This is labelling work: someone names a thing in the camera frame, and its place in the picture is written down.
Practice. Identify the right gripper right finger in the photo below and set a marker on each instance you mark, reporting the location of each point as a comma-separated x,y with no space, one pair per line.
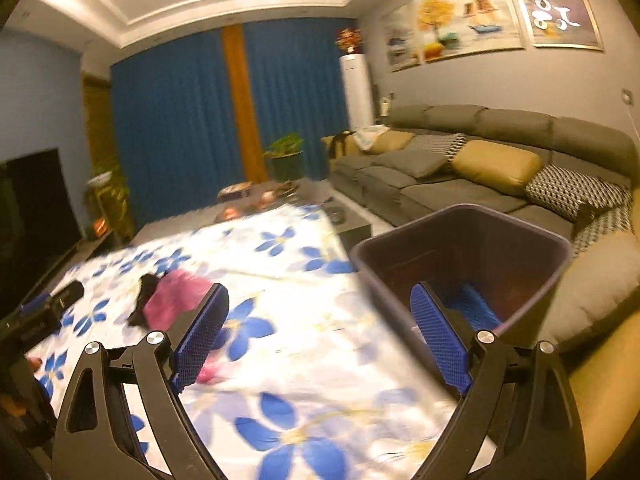
517,417

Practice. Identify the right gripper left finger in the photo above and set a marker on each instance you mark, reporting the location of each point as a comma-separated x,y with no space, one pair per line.
95,436

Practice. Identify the blue foam net sleeve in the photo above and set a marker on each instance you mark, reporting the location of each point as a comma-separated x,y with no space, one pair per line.
473,307

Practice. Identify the grey plastic trash bin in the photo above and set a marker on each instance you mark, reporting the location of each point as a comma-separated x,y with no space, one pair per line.
514,265

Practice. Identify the large mustard corner cushion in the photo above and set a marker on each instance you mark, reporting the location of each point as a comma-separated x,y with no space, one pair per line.
606,387

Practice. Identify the black flat television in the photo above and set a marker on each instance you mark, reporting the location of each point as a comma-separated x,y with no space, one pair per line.
38,224

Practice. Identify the grey tv cabinet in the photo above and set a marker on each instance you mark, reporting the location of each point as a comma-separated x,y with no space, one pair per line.
80,253

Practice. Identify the small black plastic bag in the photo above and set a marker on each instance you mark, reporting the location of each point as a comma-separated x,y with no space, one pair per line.
142,316

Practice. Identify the grey beige cushion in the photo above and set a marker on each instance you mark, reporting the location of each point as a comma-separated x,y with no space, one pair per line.
595,294

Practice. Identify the pink translucent plastic bag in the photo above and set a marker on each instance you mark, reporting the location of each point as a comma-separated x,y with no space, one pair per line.
175,299

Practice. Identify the patterned cushion near bin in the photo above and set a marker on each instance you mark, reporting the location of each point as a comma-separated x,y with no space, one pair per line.
563,190

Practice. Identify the blue floral tablecloth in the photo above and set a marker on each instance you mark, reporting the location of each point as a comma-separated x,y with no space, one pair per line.
306,381

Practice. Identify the mustard cushion near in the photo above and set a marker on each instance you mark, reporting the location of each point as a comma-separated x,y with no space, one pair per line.
501,167

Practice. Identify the grey sectional sofa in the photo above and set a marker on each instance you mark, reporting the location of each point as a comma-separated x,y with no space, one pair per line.
565,142

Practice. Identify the blue curtains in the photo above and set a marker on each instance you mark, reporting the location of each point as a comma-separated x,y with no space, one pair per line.
173,112

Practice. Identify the black white patterned cushion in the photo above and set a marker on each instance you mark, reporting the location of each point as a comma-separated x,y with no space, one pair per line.
442,144

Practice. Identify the mustard cushion far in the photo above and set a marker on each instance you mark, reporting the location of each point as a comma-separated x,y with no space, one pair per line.
390,141

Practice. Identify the orange curtain strip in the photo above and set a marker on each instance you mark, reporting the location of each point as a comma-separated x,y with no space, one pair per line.
250,145

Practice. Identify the white clothes on sofa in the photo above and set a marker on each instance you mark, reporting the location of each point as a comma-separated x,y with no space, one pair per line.
366,137

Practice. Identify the green potted plant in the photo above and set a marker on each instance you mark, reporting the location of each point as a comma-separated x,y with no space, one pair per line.
284,157

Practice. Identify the white standing air conditioner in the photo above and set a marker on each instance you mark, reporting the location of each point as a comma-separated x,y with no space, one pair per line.
357,91

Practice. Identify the purple sky painting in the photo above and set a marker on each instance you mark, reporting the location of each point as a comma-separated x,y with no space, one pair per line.
561,24

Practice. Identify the sailboat tree painting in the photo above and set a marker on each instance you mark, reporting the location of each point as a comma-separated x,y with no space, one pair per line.
454,28

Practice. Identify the small landscape painting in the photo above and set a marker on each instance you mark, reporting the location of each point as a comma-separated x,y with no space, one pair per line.
401,48

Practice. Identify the flower bouquet decoration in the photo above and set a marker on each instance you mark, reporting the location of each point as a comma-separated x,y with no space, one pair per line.
349,41

